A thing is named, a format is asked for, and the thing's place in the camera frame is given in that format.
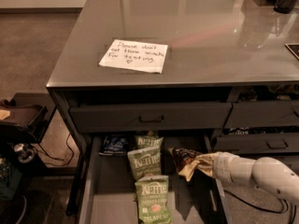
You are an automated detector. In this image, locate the open middle left drawer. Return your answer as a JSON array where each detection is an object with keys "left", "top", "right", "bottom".
[{"left": 78, "top": 133, "right": 233, "bottom": 224}]

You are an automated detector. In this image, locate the black power cable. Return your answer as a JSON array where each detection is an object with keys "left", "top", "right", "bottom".
[{"left": 223, "top": 189, "right": 297, "bottom": 224}]

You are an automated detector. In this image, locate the blue chip bag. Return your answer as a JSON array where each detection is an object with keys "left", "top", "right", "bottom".
[{"left": 99, "top": 134, "right": 129, "bottom": 156}]

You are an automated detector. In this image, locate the front green Kettle chip bag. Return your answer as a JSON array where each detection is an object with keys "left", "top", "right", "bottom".
[{"left": 135, "top": 175, "right": 172, "bottom": 224}]

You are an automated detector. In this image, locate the thin black floor cable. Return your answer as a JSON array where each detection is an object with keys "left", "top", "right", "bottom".
[{"left": 31, "top": 133, "right": 76, "bottom": 168}]

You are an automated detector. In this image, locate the green kettle chip bag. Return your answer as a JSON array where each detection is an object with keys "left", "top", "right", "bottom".
[
  {"left": 127, "top": 147, "right": 162, "bottom": 180},
  {"left": 135, "top": 131, "right": 164, "bottom": 149},
  {"left": 135, "top": 175, "right": 172, "bottom": 224}
]

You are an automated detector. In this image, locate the dark grey drawer cabinet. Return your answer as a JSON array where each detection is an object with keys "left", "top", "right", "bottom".
[{"left": 46, "top": 0, "right": 299, "bottom": 224}]

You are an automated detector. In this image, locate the dark teal crate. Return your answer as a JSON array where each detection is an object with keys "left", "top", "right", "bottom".
[{"left": 0, "top": 158, "right": 22, "bottom": 201}]

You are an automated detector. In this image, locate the rear green Kettle chip bag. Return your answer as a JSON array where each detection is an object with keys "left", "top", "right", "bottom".
[{"left": 135, "top": 131, "right": 164, "bottom": 149}]

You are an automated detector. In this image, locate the brown chip bag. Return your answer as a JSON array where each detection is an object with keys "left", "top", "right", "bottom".
[{"left": 169, "top": 147, "right": 201, "bottom": 173}]

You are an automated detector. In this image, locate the top left drawer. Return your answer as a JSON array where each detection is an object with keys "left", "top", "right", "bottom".
[{"left": 69, "top": 102, "right": 232, "bottom": 133}]

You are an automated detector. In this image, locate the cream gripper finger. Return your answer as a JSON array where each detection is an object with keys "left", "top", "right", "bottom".
[
  {"left": 195, "top": 152, "right": 221, "bottom": 166},
  {"left": 178, "top": 163, "right": 215, "bottom": 182}
]

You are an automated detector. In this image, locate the dark side shelf unit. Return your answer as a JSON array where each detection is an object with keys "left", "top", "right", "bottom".
[{"left": 0, "top": 93, "right": 56, "bottom": 176}]

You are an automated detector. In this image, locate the middle green Kettle chip bag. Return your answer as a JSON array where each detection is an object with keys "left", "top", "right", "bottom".
[{"left": 127, "top": 147, "right": 162, "bottom": 180}]

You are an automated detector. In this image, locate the white handwritten paper note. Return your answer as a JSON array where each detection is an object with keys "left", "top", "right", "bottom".
[{"left": 99, "top": 39, "right": 168, "bottom": 74}]

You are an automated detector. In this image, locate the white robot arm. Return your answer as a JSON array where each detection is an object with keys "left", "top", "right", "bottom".
[{"left": 178, "top": 152, "right": 299, "bottom": 205}]

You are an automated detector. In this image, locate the middle right drawer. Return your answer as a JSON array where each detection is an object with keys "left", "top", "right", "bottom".
[{"left": 214, "top": 133, "right": 299, "bottom": 155}]

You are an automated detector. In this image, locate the silver round metal object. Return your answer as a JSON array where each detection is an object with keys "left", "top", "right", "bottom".
[{"left": 13, "top": 144, "right": 36, "bottom": 163}]

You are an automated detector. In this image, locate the top right drawer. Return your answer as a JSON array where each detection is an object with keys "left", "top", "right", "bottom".
[{"left": 225, "top": 101, "right": 299, "bottom": 128}]

